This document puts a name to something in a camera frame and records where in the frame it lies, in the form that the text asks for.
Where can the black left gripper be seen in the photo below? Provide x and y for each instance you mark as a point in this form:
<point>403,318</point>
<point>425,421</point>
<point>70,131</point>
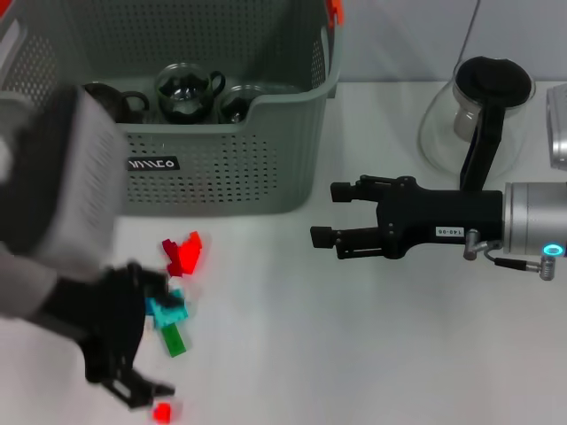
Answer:
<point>106,319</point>

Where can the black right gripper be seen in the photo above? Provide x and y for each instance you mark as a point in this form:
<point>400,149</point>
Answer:
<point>443,212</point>

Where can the long green toy brick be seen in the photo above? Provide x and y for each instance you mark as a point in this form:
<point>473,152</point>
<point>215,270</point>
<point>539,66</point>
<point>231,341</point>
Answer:
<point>173,343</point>

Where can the teal square toy brick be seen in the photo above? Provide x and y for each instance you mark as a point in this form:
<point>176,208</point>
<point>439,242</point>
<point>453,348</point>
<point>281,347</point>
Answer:
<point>173,315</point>

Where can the small red toy brick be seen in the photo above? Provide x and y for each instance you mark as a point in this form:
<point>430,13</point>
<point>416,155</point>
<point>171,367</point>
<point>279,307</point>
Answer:
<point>162,411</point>

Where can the glass teacup black sleeve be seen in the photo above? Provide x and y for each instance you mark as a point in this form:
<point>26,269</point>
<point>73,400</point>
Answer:
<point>235,106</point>
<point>184,95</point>

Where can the grey perforated storage bin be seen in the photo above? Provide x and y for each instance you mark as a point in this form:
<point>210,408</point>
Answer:
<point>221,177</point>

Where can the dark red toy brick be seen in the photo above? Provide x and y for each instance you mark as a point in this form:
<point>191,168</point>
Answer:
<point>170,254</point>

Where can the bright red toy brick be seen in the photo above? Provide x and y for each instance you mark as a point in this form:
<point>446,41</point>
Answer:
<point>190,254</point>

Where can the dark clay teapot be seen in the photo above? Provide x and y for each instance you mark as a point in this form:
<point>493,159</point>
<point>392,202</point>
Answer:
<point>106,99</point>

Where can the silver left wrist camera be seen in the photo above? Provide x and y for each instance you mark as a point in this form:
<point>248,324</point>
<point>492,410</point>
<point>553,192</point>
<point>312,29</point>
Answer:
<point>66,177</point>

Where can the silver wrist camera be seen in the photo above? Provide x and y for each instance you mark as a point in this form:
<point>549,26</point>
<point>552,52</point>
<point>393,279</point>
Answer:
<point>558,133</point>
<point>66,177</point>

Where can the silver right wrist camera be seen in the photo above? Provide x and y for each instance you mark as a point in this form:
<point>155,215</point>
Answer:
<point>558,133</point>

